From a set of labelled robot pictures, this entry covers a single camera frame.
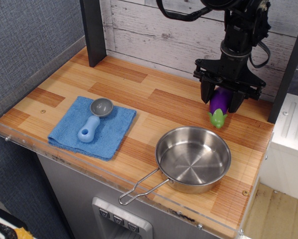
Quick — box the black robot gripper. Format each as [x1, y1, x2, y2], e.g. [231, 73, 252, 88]
[194, 47, 266, 113]

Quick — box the purple toy eggplant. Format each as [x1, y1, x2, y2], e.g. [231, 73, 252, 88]
[208, 87, 233, 128]

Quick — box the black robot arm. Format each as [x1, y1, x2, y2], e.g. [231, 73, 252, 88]
[157, 0, 271, 113]

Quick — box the stainless steel pot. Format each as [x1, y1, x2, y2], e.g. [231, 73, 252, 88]
[118, 126, 231, 206]

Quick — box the blue grey toy scoop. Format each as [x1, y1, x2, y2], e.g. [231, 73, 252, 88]
[77, 98, 113, 143]

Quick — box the blue folded cloth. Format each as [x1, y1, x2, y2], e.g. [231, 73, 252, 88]
[48, 96, 137, 161]

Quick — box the silver control panel with buttons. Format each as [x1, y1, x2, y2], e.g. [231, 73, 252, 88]
[92, 197, 153, 239]

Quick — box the grey cabinet front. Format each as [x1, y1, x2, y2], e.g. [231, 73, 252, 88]
[36, 153, 221, 239]

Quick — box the yellow tape lump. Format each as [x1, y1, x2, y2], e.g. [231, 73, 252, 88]
[14, 228, 34, 239]

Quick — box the black right frame post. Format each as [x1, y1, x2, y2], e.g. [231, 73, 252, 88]
[268, 36, 298, 123]

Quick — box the black frame post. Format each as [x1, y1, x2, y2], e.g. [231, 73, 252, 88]
[80, 0, 107, 67]
[268, 36, 298, 123]

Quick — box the black left frame post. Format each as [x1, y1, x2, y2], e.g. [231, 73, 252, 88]
[80, 0, 107, 67]

